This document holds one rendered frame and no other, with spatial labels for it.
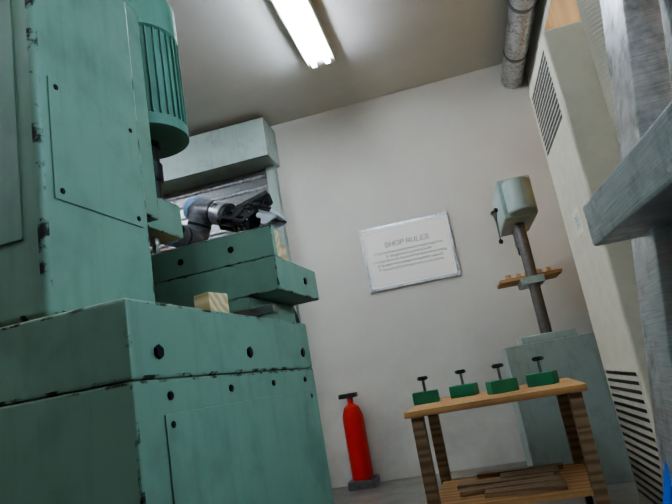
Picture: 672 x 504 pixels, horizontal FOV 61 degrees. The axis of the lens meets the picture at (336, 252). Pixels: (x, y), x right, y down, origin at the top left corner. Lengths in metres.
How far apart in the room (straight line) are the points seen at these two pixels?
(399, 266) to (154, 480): 3.51
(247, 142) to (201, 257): 3.31
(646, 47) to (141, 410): 0.55
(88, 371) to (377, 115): 3.91
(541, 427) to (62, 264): 2.64
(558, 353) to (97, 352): 2.65
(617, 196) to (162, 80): 1.01
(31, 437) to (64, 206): 0.28
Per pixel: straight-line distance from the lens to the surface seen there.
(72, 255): 0.79
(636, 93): 0.38
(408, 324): 4.03
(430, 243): 4.08
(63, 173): 0.82
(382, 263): 4.09
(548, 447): 3.12
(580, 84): 2.31
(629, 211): 0.31
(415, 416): 2.22
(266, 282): 0.98
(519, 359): 3.08
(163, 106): 1.19
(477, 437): 4.03
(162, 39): 1.28
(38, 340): 0.73
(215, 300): 0.91
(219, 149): 4.39
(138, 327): 0.67
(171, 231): 1.15
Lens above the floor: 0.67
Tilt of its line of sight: 13 degrees up
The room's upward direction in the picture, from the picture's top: 10 degrees counter-clockwise
